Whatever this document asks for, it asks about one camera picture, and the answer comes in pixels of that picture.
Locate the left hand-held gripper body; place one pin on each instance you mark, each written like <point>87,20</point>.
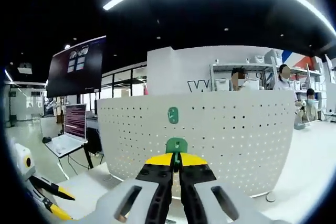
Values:
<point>23,155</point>

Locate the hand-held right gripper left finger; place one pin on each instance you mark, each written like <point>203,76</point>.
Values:
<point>155,182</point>

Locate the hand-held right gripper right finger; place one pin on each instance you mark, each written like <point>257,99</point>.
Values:
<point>199,182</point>

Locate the green hook assembly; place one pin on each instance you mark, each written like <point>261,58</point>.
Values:
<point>172,115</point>
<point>176,144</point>

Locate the white perforated mounting plate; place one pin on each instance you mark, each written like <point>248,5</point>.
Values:
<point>236,142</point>

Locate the small black device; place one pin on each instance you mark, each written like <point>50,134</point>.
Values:
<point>47,139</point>

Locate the black laptop stand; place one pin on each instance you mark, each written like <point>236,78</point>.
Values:
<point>88,155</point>

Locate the silver laptop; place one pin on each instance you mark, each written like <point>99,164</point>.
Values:
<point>74,121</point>

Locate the black office chair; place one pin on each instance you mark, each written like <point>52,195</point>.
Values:
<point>94,140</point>

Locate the large hanging dark monitor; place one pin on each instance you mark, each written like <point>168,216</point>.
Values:
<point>76,77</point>

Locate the metal storage shelf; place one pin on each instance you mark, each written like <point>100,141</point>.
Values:
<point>212,77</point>

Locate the black white plush toy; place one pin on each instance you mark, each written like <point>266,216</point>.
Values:
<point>302,108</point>

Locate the red blue wall banner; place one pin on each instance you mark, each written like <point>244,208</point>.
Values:
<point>299,58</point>

